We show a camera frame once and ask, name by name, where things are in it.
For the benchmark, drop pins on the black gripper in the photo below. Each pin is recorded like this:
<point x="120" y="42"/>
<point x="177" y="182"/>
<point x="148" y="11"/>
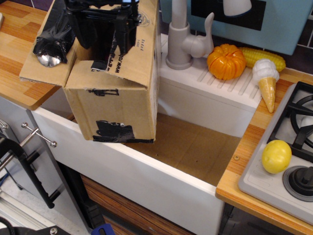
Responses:
<point x="123" y="12"/>

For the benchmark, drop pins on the brown cardboard box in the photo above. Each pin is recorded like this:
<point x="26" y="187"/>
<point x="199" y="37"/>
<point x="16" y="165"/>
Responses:
<point x="112" y="96"/>

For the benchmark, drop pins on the spoon taped on left flap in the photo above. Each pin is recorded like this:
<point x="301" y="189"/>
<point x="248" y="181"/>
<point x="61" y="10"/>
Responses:
<point x="56" y="38"/>

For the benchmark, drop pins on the grey toy faucet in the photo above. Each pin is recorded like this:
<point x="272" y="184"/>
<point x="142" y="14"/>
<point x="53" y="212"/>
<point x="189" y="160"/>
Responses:
<point x="183" y="46"/>

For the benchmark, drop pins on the orange toy pumpkin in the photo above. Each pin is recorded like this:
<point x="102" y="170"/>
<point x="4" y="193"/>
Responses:
<point x="226" y="62"/>

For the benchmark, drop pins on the white toy sink basin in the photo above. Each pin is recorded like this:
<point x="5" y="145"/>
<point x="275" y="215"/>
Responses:
<point x="199" y="124"/>

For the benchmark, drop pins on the yellow toy corn cob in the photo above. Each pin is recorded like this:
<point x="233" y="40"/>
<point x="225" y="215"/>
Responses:
<point x="252" y="55"/>

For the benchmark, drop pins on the black metal clamp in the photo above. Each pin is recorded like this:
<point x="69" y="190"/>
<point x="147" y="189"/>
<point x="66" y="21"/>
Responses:
<point x="10" y="150"/>

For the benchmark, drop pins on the toy ice cream cone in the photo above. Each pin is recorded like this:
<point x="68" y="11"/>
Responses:
<point x="265" y="75"/>

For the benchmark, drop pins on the light blue toy microwave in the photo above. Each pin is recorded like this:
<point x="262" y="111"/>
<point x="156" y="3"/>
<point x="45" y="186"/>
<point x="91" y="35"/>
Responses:
<point x="274" y="25"/>

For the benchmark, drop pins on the yellow toy lemon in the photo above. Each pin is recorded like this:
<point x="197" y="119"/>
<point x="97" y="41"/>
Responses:
<point x="276" y="156"/>

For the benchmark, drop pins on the black stove burner grate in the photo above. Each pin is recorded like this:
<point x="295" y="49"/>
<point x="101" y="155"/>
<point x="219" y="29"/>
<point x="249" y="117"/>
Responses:
<point x="295" y="121"/>

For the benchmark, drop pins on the black stove knob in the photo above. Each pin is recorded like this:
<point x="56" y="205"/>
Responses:
<point x="298" y="181"/>

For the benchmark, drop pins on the grey toy stove top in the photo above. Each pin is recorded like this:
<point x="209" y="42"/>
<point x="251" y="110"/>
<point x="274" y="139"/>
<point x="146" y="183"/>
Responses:
<point x="269" y="188"/>

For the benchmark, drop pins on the blue clamp handle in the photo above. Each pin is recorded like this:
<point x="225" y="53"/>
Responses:
<point x="105" y="229"/>

